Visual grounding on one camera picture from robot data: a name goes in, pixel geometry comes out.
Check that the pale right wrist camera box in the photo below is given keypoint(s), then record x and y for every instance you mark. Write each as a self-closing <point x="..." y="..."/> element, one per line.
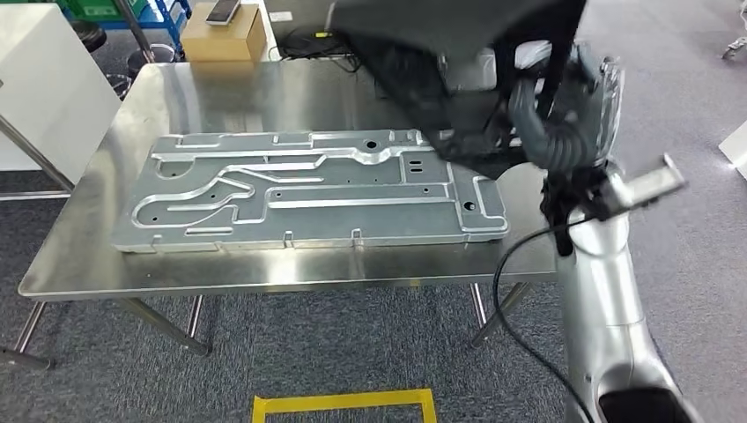
<point x="648" y="184"/>

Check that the steel workbench table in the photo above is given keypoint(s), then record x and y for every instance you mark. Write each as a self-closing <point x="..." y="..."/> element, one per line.
<point x="292" y="271"/>

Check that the smartphone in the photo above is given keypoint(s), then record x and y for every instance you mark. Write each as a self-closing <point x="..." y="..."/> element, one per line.
<point x="222" y="11"/>

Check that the white cabinet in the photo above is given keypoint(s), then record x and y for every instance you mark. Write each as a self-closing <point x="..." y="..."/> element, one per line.
<point x="736" y="149"/>
<point x="46" y="87"/>

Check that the brown cardboard box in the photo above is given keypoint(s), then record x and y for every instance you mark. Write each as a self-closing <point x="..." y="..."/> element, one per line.
<point x="222" y="44"/>

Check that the chrome stanchion post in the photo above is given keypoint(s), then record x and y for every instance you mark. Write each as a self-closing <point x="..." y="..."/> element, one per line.
<point x="160" y="55"/>

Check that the dark device with yellow label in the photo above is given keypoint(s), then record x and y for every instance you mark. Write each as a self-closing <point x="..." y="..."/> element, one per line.
<point x="292" y="23"/>

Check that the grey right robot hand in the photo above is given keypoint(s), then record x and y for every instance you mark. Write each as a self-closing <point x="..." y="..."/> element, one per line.
<point x="589" y="82"/>

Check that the blue metal shelf rack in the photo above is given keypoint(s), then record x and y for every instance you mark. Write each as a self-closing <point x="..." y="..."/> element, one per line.
<point x="169" y="17"/>

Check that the green plastic crate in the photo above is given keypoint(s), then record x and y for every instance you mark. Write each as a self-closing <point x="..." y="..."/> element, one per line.
<point x="99" y="9"/>

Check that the black plastic frame part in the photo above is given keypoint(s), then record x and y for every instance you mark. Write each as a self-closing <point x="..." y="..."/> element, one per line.
<point x="437" y="23"/>

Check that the stamped grey metal panel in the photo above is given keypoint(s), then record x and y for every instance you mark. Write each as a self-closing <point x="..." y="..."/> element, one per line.
<point x="350" y="222"/>

